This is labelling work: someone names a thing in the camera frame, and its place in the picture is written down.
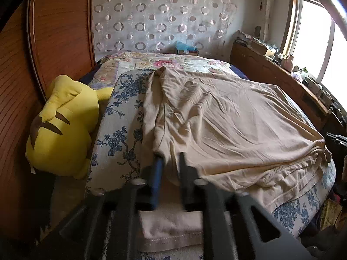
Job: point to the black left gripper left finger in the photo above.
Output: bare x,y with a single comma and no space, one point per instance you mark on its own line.
153,177

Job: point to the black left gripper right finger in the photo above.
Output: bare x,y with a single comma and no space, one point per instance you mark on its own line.
187,176

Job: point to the beige t-shirt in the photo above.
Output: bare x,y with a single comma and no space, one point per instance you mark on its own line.
239,135

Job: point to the blue floral white bedsheet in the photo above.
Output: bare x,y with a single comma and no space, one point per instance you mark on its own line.
116,159

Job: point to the pink floral quilt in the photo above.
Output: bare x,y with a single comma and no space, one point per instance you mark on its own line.
112,66

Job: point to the yellow Pikachu plush toy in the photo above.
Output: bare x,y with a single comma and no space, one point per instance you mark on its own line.
60,135

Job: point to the blue toy on bed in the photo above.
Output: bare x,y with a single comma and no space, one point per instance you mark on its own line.
184,49

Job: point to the dark blue blanket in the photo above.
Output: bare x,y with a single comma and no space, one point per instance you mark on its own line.
238,72

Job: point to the wooden bedside cabinet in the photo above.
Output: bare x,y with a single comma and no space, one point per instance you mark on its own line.
258,68

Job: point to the pink figurine on cabinet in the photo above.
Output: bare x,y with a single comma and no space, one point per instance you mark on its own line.
287,63

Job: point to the brown wooden wardrobe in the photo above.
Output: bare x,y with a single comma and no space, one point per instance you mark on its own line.
40,39

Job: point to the window with wooden frame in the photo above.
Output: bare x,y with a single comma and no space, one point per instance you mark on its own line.
317,45

